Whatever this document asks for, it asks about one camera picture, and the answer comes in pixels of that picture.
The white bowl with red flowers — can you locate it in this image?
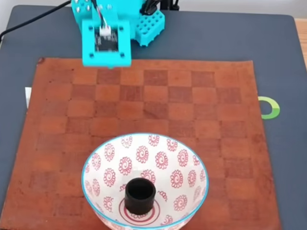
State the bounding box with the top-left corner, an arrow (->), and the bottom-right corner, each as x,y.
81,133 -> 210,230

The black table clamp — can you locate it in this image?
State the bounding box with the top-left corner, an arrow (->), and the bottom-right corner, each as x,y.
159,0 -> 180,12

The white paper sheet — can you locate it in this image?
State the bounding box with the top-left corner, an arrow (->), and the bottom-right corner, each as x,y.
24,87 -> 32,109

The green ring sticker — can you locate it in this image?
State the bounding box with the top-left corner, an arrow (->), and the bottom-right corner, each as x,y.
258,96 -> 281,120

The black cylinder cup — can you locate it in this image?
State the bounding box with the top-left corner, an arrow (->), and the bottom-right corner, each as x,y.
124,177 -> 157,215

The brown leather chessboard mat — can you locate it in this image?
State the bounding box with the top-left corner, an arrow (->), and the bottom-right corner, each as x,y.
0,57 -> 283,230

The turquoise camera mount box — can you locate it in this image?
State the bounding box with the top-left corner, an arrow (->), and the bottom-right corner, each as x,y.
82,20 -> 132,67

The black power cable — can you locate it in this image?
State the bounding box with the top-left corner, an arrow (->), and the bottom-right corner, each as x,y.
0,0 -> 71,40

